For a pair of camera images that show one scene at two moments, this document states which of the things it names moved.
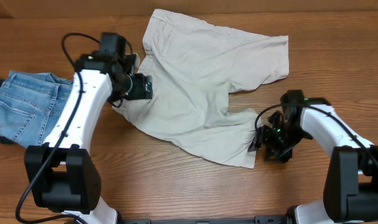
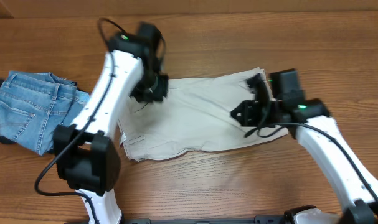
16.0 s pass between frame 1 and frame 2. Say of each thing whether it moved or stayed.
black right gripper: moved
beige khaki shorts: moved
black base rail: stayed
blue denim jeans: stayed
